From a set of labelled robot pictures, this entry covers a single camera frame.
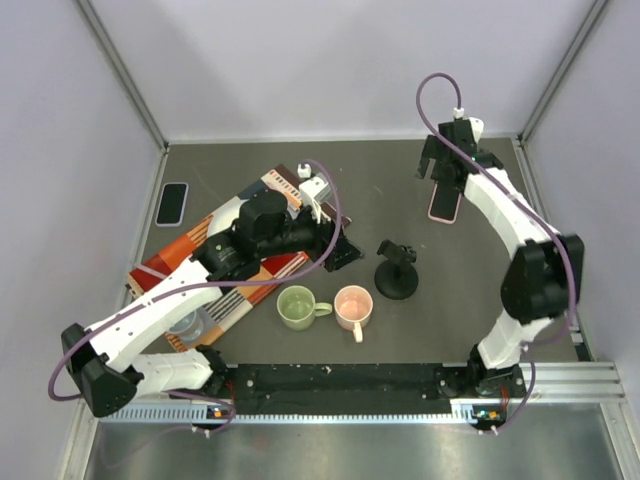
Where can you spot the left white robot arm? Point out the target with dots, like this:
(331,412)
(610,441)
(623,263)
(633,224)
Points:
(106,360)

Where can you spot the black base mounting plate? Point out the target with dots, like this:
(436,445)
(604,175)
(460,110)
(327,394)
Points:
(358,388)

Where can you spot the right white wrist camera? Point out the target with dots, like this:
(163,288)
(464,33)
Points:
(475,126)

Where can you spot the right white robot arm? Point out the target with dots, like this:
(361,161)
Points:
(544,275)

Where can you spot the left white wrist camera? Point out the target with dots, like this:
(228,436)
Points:
(313,188)

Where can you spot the white plate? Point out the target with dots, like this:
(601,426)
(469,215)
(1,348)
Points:
(222,219)

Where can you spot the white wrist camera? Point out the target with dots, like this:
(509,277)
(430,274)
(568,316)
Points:
(313,188)
(475,126)

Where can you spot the green ceramic mug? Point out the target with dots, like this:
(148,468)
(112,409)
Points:
(298,308)

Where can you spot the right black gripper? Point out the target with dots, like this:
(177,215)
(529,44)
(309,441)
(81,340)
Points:
(432,151)

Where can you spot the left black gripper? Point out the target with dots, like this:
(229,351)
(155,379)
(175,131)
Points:
(343,254)

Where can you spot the pink ceramic mug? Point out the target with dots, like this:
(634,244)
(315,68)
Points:
(353,306)

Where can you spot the black round-base phone stand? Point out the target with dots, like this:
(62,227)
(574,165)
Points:
(396,277)

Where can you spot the grey slotted cable duct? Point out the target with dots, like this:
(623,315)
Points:
(207,414)

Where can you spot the pink case smartphone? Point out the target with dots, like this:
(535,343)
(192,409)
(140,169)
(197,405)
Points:
(444,205)

